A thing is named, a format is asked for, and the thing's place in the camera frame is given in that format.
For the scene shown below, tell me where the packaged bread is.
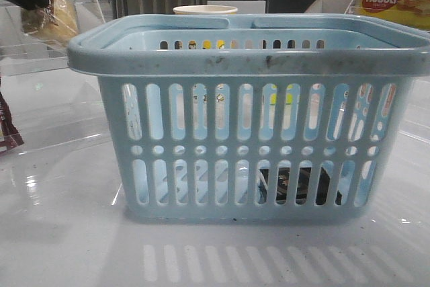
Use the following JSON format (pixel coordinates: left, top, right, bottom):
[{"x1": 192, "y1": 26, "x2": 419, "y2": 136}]
[{"x1": 20, "y1": 0, "x2": 79, "y2": 47}]

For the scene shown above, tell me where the black tissue pack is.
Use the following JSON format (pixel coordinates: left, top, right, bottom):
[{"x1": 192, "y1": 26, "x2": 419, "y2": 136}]
[{"x1": 257, "y1": 167, "x2": 331, "y2": 205}]

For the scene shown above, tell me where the light blue plastic basket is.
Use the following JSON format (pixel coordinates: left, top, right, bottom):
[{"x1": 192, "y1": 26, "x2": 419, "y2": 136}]
[{"x1": 67, "y1": 14, "x2": 429, "y2": 222}]

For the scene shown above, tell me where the clear acrylic display stand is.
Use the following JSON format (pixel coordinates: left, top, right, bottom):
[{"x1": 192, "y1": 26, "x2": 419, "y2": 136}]
[{"x1": 1, "y1": 0, "x2": 105, "y2": 156}]

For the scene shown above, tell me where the dark red snack packet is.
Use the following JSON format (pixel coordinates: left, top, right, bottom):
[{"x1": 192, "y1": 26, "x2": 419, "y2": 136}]
[{"x1": 1, "y1": 95, "x2": 24, "y2": 155}]

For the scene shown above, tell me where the cream paper cup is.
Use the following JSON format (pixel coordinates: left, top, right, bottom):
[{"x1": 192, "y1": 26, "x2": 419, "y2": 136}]
[{"x1": 173, "y1": 5, "x2": 238, "y2": 15}]

